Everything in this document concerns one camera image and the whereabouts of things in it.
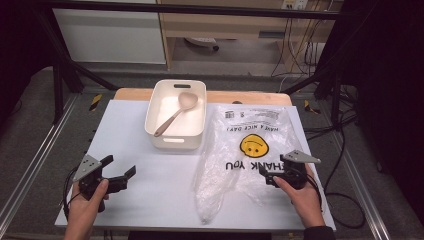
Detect black metal stand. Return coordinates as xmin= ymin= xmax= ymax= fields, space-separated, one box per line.
xmin=283 ymin=0 xmax=356 ymax=129
xmin=33 ymin=9 xmax=118 ymax=125

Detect person's right hand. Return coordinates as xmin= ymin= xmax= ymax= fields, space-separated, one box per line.
xmin=272 ymin=164 xmax=327 ymax=230

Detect white table sheet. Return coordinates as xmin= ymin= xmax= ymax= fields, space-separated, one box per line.
xmin=54 ymin=99 xmax=336 ymax=232

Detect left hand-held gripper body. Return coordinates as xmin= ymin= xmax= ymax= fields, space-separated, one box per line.
xmin=72 ymin=154 xmax=116 ymax=213

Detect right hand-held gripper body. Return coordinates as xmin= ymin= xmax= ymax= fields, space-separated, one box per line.
xmin=273 ymin=149 xmax=322 ymax=190

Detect person's left hand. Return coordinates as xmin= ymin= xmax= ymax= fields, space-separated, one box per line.
xmin=64 ymin=178 xmax=110 ymax=234

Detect hanging cable bundle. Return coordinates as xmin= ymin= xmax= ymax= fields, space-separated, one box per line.
xmin=270 ymin=0 xmax=335 ymax=80

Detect pink spoon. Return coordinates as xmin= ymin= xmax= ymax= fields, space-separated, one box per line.
xmin=153 ymin=91 xmax=199 ymax=138

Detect white plastic bin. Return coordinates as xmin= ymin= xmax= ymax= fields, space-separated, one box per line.
xmin=144 ymin=79 xmax=208 ymax=151

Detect white cabinet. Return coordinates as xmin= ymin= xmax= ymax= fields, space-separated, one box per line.
xmin=52 ymin=8 xmax=167 ymax=65

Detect clear smiley plastic bag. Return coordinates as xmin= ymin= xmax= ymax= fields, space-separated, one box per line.
xmin=192 ymin=103 xmax=309 ymax=225

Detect white power strip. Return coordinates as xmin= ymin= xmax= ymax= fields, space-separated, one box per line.
xmin=184 ymin=36 xmax=221 ymax=52

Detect black horizontal frame bar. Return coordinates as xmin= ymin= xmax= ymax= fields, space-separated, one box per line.
xmin=36 ymin=0 xmax=344 ymax=21

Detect aluminium rail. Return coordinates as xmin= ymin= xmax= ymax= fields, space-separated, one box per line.
xmin=0 ymin=94 xmax=80 ymax=228
xmin=328 ymin=131 xmax=392 ymax=240

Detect right hand-held gripper cable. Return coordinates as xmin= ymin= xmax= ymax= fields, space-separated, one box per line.
xmin=306 ymin=172 xmax=324 ymax=213

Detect hand-held gripper cable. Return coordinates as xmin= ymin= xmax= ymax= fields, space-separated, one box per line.
xmin=306 ymin=172 xmax=324 ymax=213
xmin=61 ymin=165 xmax=82 ymax=222

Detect wooden desk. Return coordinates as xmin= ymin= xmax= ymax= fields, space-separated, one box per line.
xmin=156 ymin=0 xmax=344 ymax=72

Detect black floor cable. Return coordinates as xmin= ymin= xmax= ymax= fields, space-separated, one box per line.
xmin=302 ymin=83 xmax=368 ymax=232

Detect wall socket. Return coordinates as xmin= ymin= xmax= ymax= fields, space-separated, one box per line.
xmin=281 ymin=0 xmax=309 ymax=11

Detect left hand-held gripper cable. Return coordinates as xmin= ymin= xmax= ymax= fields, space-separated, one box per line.
xmin=61 ymin=165 xmax=82 ymax=222

